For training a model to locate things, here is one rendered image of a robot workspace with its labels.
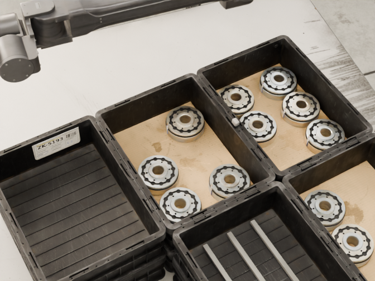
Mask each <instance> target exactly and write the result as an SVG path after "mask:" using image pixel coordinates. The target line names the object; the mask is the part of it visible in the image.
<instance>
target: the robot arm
mask: <svg viewBox="0 0 375 281"><path fill-rule="evenodd" d="M209 2H219V3H220V4H221V6H222V7H223V8H224V9H231V8H235V7H239V6H244V5H247V4H250V3H252V2H253V0H33V1H28V2H23V3H20V5H21V11H22V15H23V21H24V24H25V27H24V25H23V22H22V20H20V19H18V17H17V14H16V13H14V12H12V13H7V14H2V15H0V76H1V78H2V79H3V80H5V81H7V82H10V83H18V82H21V81H24V80H26V79H28V78H29V77H30V76H31V75H32V74H36V73H38V72H40V70H41V64H40V61H39V56H38V54H39V52H38V51H37V49H39V48H41V49H46V48H50V47H54V46H58V45H62V44H66V43H70V42H73V38H75V37H80V36H84V35H87V34H89V33H90V32H92V31H95V30H98V29H100V28H103V27H107V26H110V25H115V24H118V23H122V22H127V21H131V20H136V19H139V18H144V17H148V16H153V15H156V14H160V13H165V12H170V11H174V10H177V9H182V8H186V7H191V6H195V5H199V4H203V3H209ZM30 23H31V24H30ZM25 29H26V30H25Z"/></svg>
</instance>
